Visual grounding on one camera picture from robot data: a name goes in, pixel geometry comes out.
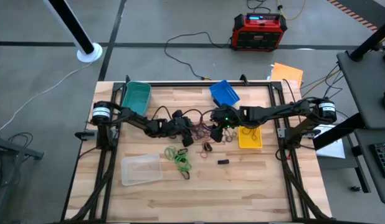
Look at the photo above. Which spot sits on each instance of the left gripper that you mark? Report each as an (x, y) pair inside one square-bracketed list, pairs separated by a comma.
[(180, 127)]

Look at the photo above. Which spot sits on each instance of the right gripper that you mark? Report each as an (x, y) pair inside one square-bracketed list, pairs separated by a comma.
[(220, 119)]

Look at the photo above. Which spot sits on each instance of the red rubber band tangle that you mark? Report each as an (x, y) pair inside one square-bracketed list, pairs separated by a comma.
[(202, 132)]

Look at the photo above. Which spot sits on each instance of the clear plastic container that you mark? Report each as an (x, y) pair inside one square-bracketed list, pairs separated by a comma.
[(141, 169)]

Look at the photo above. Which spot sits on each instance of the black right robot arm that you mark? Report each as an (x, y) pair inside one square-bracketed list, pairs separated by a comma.
[(273, 113)]

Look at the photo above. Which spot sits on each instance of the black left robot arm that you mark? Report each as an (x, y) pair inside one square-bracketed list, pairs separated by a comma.
[(139, 123)]

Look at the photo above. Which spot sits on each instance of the green rubber band bunch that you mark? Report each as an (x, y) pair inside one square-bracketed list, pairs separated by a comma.
[(181, 160)]

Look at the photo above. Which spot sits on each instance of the blue plastic basket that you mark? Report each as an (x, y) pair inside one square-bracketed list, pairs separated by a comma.
[(224, 91)]

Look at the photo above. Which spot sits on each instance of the yellow plastic basket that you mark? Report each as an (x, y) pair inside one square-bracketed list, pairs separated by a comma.
[(250, 143)]

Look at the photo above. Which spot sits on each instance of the small black block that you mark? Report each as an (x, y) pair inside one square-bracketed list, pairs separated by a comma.
[(223, 161)]

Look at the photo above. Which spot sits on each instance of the teal plastic basket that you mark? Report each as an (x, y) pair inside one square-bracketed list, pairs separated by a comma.
[(136, 96)]

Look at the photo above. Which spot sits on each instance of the orange paper folder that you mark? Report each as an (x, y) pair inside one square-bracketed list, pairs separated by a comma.
[(287, 74)]

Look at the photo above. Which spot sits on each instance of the red portable power station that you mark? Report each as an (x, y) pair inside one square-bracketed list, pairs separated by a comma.
[(258, 37)]

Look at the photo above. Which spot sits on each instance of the black desk support beam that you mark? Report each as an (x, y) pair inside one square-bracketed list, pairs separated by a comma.
[(335, 132)]

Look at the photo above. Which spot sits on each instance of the white paper sheet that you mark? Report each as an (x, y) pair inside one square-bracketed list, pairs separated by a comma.
[(332, 151)]

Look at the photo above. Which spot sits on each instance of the grey side table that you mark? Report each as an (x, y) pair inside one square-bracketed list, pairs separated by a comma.
[(364, 90)]

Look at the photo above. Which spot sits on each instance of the black white pole with base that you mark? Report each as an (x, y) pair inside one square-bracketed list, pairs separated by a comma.
[(71, 26)]

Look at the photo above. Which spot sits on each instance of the small black floor object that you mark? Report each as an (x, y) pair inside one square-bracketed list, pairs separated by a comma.
[(356, 188)]

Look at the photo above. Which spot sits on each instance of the grey metal stand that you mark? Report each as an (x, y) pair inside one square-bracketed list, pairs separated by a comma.
[(18, 149)]

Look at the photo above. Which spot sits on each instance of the backlit keyboard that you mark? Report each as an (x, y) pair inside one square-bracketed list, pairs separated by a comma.
[(384, 158)]

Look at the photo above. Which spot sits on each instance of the hazard-striped black mat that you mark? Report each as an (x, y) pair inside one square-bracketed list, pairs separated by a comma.
[(351, 14)]

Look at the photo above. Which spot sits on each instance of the dark keyboard desk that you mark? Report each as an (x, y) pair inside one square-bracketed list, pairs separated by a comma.
[(376, 189)]

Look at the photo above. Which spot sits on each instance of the black aluminium table frame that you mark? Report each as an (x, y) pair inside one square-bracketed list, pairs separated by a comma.
[(195, 84)]

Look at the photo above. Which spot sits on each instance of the black frame clamp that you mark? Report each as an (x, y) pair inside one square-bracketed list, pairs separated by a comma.
[(127, 79), (244, 80)]

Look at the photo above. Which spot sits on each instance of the black slanted post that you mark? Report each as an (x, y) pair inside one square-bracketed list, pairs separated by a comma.
[(371, 40)]

